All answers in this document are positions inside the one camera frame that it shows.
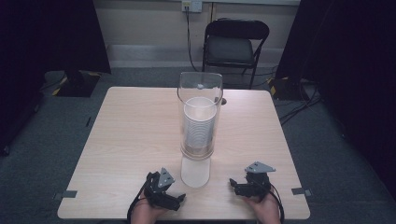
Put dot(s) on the white wall socket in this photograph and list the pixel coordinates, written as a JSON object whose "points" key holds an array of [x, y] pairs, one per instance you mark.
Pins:
{"points": [[192, 5]]}

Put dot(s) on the grey tape strip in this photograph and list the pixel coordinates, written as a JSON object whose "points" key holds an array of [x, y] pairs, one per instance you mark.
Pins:
{"points": [[301, 191], [66, 194]]}

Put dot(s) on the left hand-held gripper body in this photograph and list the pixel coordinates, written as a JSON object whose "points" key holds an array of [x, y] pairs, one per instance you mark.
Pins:
{"points": [[155, 193]]}

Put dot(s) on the black folding chair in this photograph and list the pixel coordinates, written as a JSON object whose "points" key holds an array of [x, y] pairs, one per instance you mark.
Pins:
{"points": [[230, 49]]}

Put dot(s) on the small dark round object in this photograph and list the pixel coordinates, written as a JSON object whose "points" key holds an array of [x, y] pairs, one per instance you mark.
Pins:
{"points": [[224, 101]]}

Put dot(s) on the person's left hand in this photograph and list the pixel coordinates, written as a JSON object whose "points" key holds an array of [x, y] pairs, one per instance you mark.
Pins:
{"points": [[144, 214]]}

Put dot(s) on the black curtain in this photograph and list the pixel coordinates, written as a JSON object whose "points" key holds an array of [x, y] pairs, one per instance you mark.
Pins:
{"points": [[46, 34], [348, 46]]}

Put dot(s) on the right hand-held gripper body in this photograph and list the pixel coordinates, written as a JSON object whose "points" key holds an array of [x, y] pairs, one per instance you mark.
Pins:
{"points": [[257, 184]]}

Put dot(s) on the stack of white paper cups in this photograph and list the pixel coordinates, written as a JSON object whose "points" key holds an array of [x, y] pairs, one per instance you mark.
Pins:
{"points": [[199, 124]]}

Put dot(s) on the single white paper cup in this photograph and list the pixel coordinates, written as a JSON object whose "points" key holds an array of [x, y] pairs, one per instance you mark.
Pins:
{"points": [[195, 172]]}

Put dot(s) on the person's right hand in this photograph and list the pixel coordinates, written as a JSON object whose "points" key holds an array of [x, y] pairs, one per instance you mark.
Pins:
{"points": [[267, 210]]}

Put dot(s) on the clear plastic cup dispenser tube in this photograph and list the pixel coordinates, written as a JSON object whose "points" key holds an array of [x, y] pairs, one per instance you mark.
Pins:
{"points": [[200, 81]]}

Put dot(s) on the black stand base, striped tape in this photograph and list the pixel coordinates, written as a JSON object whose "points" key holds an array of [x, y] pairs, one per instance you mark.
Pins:
{"points": [[288, 90], [77, 85]]}

